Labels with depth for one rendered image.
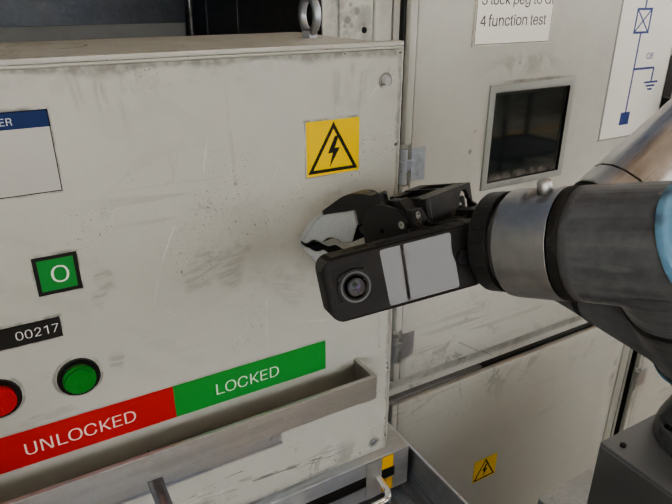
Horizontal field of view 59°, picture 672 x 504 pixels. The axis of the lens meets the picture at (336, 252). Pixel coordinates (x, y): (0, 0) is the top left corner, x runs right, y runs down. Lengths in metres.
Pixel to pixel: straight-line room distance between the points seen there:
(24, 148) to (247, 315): 0.24
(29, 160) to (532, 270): 0.35
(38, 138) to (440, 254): 0.29
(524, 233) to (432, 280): 0.07
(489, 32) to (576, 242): 0.57
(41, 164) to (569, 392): 1.16
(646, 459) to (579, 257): 0.59
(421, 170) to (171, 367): 0.47
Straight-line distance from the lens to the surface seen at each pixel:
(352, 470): 0.74
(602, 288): 0.38
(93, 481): 0.57
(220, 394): 0.61
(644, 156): 0.56
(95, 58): 0.48
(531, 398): 1.30
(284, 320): 0.59
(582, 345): 1.35
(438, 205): 0.47
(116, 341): 0.55
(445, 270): 0.42
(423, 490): 0.80
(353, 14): 0.80
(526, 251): 0.39
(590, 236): 0.37
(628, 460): 0.92
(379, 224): 0.47
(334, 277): 0.40
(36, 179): 0.49
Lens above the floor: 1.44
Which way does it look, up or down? 24 degrees down
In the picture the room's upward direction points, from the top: straight up
